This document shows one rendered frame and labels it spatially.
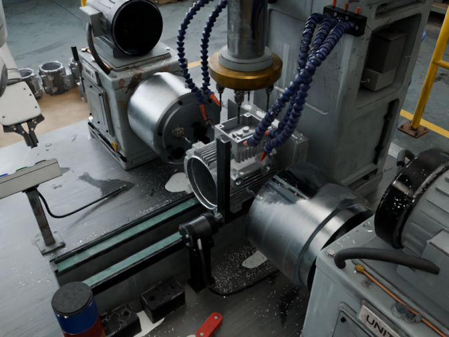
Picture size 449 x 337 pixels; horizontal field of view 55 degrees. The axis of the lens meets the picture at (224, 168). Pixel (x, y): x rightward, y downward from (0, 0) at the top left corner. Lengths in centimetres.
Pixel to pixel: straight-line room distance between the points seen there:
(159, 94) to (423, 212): 85
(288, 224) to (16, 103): 76
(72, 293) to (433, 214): 56
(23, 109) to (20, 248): 42
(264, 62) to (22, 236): 90
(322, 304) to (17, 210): 103
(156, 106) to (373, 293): 81
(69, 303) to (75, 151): 110
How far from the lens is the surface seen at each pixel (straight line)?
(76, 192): 155
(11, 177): 121
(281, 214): 93
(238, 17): 99
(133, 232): 120
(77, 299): 71
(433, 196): 72
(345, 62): 109
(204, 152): 113
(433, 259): 69
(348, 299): 84
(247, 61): 101
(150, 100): 132
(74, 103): 346
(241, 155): 113
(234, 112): 129
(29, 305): 128
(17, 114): 124
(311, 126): 124
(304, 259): 92
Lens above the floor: 177
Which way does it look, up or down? 38 degrees down
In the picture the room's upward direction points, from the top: straight up
